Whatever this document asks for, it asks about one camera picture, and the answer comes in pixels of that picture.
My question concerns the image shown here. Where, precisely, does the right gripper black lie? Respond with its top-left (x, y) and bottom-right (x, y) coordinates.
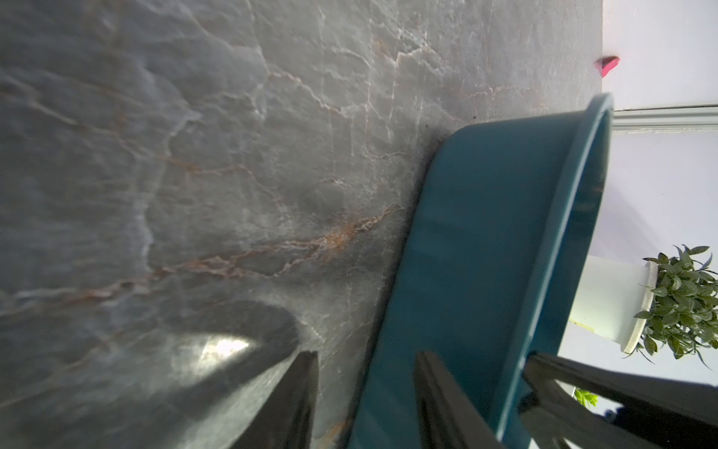
top-left (518, 353), bottom-right (717, 448)

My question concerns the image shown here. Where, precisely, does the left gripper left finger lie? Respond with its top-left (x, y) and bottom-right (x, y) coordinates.
top-left (231, 351), bottom-right (319, 449)

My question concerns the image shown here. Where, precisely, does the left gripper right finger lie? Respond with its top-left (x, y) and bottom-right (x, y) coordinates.
top-left (413, 351), bottom-right (503, 448)

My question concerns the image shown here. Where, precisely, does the teal plastic storage box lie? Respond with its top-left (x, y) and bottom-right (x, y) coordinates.
top-left (348, 94), bottom-right (613, 448)

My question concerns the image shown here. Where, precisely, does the small potted succulent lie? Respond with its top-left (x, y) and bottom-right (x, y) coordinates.
top-left (573, 387), bottom-right (598, 409)

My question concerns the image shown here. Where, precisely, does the large potted green plant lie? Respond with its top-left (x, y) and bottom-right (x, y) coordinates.
top-left (570, 245), bottom-right (717, 361)

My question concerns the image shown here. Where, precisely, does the pink object at wall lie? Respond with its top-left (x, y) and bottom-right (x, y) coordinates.
top-left (594, 55), bottom-right (621, 79)

